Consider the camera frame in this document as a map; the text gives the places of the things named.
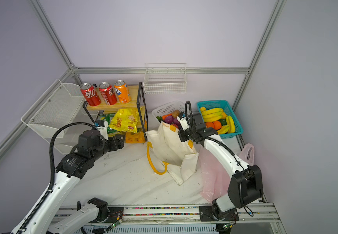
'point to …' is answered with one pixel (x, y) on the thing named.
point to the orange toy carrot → (164, 117)
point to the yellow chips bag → (124, 120)
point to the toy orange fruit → (217, 125)
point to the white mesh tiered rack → (64, 104)
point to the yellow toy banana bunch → (212, 114)
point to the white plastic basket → (167, 109)
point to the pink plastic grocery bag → (216, 177)
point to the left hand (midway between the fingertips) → (117, 138)
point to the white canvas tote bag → (181, 159)
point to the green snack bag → (108, 118)
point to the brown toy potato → (176, 113)
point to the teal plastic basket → (224, 105)
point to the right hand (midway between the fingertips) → (177, 131)
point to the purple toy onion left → (169, 119)
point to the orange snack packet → (133, 138)
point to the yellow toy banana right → (230, 123)
